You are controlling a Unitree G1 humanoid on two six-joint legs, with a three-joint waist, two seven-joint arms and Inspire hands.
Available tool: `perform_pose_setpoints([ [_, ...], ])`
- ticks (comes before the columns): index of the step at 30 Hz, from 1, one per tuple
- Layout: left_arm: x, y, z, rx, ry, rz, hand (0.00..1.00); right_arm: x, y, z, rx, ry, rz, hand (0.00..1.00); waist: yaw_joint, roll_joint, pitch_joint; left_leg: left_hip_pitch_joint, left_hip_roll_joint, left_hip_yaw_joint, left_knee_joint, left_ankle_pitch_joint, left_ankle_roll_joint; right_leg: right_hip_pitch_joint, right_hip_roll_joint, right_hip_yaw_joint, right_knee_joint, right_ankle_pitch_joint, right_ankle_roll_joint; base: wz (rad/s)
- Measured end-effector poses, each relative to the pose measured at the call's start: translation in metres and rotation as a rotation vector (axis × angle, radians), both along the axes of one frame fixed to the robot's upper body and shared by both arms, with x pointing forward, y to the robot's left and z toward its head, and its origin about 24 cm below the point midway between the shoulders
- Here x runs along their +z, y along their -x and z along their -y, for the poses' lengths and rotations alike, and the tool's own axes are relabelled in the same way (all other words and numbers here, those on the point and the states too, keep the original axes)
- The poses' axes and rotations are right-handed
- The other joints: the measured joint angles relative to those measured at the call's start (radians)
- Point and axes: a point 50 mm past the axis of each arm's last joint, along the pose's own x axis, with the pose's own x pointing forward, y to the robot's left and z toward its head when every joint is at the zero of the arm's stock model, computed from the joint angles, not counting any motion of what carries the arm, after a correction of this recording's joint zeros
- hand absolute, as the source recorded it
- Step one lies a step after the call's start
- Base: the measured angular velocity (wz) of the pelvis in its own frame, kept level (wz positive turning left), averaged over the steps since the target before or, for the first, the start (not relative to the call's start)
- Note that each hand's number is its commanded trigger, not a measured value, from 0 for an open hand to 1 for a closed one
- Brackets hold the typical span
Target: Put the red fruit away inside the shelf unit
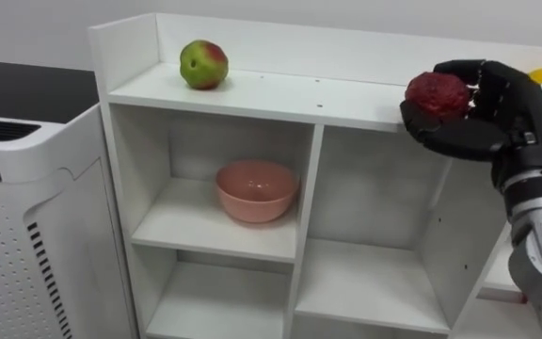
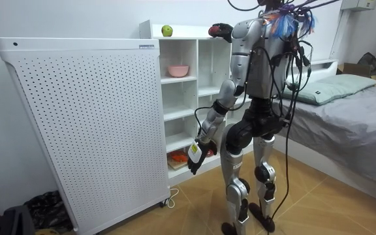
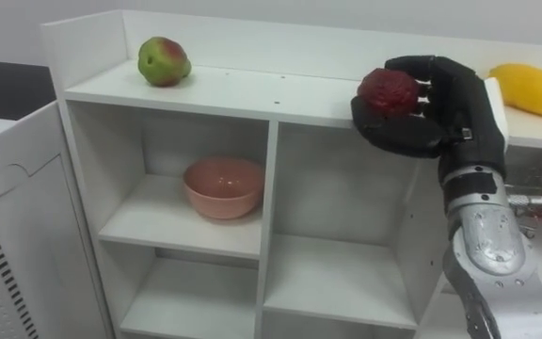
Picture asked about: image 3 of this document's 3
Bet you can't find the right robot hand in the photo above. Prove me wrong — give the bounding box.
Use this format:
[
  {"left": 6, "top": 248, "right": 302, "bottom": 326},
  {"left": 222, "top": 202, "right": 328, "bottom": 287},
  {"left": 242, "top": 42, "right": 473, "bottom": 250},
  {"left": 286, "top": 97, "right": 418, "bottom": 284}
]
[{"left": 350, "top": 55, "right": 510, "bottom": 181}]

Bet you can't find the red fruit soft toy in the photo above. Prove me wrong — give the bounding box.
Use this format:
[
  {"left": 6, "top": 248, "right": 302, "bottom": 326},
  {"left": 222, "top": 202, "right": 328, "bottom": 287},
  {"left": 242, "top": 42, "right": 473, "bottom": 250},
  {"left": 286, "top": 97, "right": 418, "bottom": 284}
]
[{"left": 357, "top": 67, "right": 422, "bottom": 118}]

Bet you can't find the yellow mango soft toy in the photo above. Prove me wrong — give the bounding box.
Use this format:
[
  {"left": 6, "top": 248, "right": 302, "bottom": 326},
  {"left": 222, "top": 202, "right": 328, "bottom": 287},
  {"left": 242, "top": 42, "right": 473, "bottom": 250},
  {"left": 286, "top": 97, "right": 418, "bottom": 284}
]
[{"left": 487, "top": 63, "right": 542, "bottom": 119}]

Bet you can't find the white shelf unit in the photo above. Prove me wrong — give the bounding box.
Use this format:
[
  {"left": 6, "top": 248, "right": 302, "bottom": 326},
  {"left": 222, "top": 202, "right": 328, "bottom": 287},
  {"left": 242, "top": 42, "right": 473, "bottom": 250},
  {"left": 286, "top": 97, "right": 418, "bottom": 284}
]
[{"left": 40, "top": 8, "right": 542, "bottom": 339}]

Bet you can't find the pink ceramic bowl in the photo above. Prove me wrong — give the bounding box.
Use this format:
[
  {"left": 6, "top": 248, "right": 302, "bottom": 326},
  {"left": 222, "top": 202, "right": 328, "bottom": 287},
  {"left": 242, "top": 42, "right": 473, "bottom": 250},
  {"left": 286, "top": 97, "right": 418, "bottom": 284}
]
[{"left": 182, "top": 156, "right": 266, "bottom": 220}]

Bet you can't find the green red apple soft toy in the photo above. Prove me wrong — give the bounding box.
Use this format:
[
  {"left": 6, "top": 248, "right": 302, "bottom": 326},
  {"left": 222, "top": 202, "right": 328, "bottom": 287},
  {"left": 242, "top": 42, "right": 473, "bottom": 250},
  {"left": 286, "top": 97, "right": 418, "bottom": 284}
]
[{"left": 137, "top": 36, "right": 193, "bottom": 89}]

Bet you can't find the white appliance with vent slots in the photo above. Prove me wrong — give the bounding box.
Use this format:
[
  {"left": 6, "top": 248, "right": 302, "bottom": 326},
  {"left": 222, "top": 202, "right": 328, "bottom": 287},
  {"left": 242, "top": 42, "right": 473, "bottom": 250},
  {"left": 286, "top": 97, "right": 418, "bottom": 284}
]
[{"left": 0, "top": 101, "right": 112, "bottom": 339}]

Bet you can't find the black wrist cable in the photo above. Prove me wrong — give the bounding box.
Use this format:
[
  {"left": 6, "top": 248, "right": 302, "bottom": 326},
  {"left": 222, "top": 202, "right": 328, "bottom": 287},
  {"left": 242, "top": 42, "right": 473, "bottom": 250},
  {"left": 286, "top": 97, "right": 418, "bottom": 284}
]
[{"left": 505, "top": 194, "right": 542, "bottom": 209}]

